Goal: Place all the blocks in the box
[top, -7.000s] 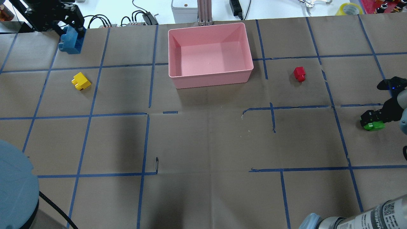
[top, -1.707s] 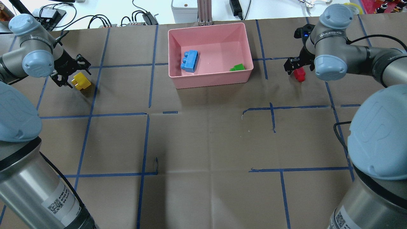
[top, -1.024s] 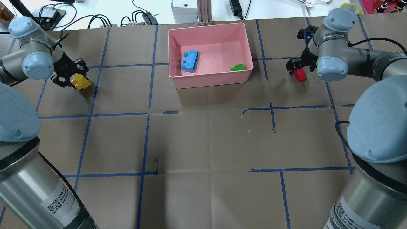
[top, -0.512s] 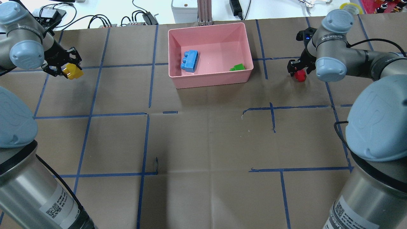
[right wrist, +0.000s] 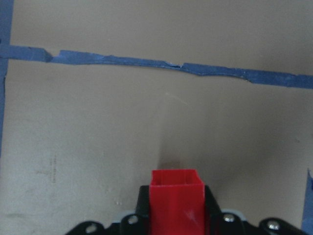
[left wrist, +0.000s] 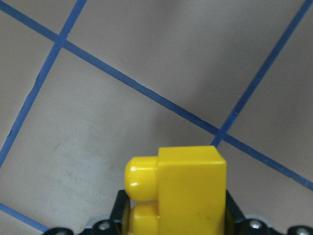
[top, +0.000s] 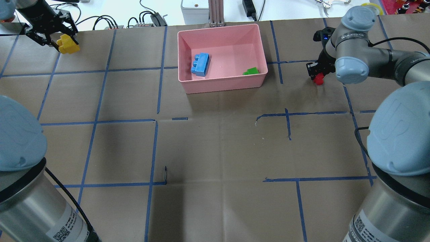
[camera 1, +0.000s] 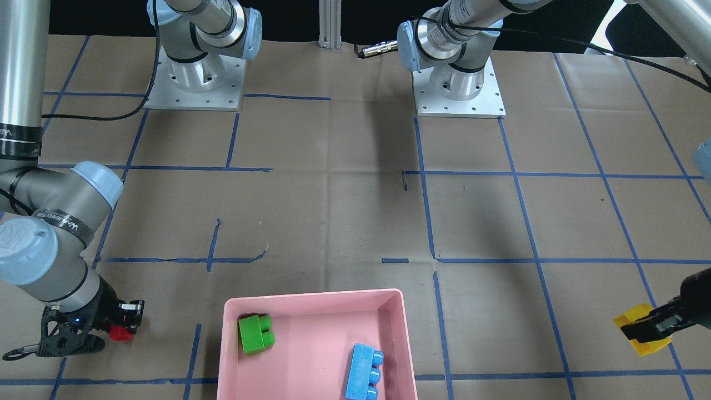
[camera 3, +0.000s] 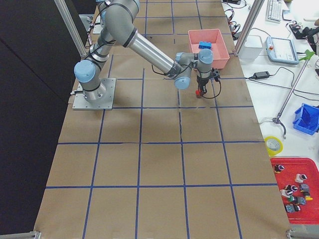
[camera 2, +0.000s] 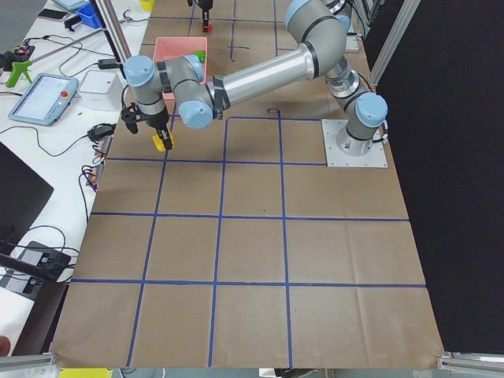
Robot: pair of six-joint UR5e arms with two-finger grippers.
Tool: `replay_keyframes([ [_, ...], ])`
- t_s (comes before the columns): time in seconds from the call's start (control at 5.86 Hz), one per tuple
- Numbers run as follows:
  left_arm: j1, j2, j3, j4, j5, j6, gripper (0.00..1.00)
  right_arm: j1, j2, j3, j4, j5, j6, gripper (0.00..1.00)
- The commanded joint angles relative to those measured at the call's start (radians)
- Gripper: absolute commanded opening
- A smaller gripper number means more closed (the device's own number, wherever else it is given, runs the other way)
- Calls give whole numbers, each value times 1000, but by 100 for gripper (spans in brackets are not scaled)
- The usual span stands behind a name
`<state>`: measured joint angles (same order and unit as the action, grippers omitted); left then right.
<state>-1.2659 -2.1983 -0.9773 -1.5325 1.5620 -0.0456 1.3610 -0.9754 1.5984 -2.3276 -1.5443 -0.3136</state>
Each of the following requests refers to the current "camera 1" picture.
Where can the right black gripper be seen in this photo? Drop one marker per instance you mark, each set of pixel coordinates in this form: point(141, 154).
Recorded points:
point(106, 311)

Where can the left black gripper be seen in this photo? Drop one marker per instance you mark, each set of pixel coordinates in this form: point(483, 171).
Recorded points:
point(697, 293)

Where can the red small block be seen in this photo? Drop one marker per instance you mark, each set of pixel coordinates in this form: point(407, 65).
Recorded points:
point(120, 334)

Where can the yellow two-stud block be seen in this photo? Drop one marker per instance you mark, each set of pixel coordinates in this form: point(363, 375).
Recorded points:
point(644, 336)

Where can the green two-stud block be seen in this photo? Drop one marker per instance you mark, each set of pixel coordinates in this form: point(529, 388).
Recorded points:
point(256, 334)

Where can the blue three-stud block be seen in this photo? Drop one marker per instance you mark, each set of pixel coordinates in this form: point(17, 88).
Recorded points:
point(364, 372)

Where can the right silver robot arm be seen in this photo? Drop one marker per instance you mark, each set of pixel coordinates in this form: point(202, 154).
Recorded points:
point(57, 214)

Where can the pink plastic box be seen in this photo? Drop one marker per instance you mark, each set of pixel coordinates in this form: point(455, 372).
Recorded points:
point(314, 338)

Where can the brown paper table cover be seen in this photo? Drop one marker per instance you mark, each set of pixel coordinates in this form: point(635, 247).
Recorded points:
point(514, 242)

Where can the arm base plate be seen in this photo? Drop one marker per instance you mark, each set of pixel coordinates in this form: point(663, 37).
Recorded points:
point(444, 92)
point(214, 83)

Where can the aluminium frame post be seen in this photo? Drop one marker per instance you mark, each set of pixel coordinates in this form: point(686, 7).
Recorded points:
point(329, 25)

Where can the metal cable connector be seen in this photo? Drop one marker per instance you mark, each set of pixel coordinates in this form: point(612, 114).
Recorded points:
point(378, 49)

